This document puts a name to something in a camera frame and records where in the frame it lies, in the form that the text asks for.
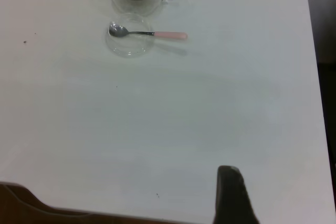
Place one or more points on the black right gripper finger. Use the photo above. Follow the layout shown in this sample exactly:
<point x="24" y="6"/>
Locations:
<point x="233" y="197"/>

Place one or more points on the clear glass saucer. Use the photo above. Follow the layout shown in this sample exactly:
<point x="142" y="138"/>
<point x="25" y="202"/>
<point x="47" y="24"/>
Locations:
<point x="131" y="47"/>

